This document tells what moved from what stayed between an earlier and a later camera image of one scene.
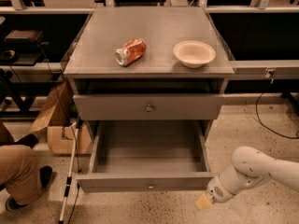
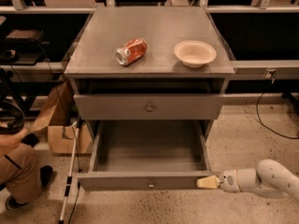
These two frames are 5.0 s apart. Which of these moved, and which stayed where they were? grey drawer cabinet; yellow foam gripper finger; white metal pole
Moved: yellow foam gripper finger
Stayed: grey drawer cabinet; white metal pole
